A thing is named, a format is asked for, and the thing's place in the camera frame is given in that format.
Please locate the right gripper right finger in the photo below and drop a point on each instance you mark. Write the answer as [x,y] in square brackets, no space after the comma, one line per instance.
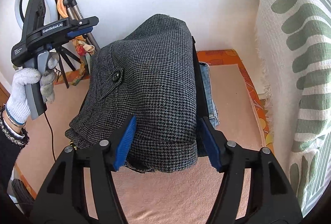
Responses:
[271,198]

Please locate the blue jeans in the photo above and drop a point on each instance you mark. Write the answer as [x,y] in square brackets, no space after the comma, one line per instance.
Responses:
[211,106]

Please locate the stack of dark clothes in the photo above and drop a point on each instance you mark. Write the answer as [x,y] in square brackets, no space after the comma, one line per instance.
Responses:
[201,105]

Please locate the braided orange teal scarf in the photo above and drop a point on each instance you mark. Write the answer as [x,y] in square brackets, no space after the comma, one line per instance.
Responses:
[82,48]

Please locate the left hand white glove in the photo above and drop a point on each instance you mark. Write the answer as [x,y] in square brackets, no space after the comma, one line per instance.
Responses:
[17,107]

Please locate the orange floral scarf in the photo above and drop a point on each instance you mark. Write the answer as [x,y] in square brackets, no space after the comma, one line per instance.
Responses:
[62,10]

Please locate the black sleeve forearm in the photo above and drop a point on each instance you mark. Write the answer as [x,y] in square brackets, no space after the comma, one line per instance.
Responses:
[11,145]

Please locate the green white striped pillow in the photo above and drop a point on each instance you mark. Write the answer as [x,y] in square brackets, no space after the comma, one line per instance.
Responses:
[294,40]

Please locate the grey houndstooth pants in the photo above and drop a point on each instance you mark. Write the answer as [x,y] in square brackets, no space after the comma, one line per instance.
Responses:
[150,75]

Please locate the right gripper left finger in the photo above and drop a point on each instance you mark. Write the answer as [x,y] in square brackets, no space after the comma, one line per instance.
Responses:
[79,188]

